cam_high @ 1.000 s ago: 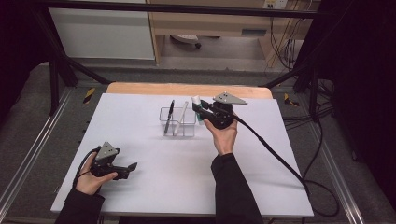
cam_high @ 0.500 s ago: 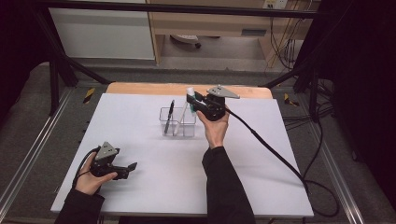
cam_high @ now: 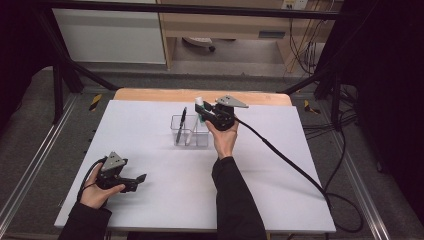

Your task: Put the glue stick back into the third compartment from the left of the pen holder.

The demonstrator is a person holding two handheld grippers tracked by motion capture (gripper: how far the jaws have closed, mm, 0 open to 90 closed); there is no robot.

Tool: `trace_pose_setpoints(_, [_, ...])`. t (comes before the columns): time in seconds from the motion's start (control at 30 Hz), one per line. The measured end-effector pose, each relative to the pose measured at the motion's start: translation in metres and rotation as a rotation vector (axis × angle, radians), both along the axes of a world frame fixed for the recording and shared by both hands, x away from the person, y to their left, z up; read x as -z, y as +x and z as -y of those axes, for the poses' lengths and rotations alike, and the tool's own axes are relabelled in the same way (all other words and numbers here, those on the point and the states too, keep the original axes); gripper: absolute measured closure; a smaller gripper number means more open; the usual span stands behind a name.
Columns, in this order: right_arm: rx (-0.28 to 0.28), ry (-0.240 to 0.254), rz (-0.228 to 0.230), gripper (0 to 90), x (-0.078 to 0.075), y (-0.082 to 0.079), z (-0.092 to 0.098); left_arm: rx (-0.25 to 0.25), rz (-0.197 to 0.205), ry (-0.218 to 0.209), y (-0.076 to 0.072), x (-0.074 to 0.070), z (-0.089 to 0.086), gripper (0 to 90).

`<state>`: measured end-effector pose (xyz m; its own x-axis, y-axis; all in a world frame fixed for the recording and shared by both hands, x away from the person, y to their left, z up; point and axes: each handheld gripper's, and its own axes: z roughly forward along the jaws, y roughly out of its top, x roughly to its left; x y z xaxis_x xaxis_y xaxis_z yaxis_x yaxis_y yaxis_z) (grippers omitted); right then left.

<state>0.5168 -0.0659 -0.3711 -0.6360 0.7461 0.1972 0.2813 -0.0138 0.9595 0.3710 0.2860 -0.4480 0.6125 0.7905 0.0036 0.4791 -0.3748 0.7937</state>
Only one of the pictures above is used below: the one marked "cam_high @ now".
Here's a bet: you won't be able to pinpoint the clear plastic organizer box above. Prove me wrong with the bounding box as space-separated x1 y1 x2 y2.
170 114 211 149

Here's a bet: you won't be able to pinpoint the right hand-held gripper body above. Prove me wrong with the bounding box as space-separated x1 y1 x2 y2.
207 95 250 132

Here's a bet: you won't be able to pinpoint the right hand-held gripper black cable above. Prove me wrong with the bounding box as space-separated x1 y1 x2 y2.
233 116 365 234

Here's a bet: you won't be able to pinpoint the aluminium floor rail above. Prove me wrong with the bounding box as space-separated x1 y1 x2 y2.
328 131 392 240
0 94 81 229

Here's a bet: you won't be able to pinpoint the white green glue stick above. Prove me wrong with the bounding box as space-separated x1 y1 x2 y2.
194 96 206 124

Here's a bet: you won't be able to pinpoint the office chair base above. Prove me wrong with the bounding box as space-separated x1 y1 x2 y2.
181 36 217 54

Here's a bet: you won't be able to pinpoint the white board sheet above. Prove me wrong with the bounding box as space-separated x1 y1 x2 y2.
54 99 337 234

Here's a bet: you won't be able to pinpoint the black curtain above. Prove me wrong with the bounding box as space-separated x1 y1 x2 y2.
0 0 56 133
343 0 424 223

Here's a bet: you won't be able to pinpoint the light wooden desk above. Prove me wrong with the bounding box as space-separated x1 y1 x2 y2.
156 0 345 73

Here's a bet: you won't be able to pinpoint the white cabinet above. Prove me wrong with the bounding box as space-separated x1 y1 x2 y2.
51 8 167 65

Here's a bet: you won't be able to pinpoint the white wall socket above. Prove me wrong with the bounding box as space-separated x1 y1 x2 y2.
281 0 309 11

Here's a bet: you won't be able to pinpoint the wooden table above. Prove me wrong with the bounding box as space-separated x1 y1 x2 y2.
113 87 294 107

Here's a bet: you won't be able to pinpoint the person's right hand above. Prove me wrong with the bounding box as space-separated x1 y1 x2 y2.
204 118 240 161

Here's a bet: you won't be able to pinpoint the black metal crossbar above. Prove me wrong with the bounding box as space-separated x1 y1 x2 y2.
43 0 346 21

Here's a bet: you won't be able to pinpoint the hanging cable bundle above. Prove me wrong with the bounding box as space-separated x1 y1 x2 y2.
287 13 334 77

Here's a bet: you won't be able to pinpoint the black metal stand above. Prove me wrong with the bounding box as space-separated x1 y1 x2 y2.
279 59 346 132
33 6 120 125

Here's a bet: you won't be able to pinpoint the hand-held gripper black cable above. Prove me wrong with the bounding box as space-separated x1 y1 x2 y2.
76 157 106 203
233 116 365 234

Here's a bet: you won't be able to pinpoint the black floor cables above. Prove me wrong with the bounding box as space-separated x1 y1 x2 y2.
301 83 360 141

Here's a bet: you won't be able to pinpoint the black pen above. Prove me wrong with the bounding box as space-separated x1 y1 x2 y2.
175 106 188 146

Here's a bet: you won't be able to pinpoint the person's left hand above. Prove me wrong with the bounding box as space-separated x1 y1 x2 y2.
79 162 127 210

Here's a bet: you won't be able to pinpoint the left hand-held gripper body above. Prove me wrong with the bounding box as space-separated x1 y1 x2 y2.
95 151 130 192

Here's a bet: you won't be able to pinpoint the left hand-held gripper black cable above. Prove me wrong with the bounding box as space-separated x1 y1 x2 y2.
76 157 106 203

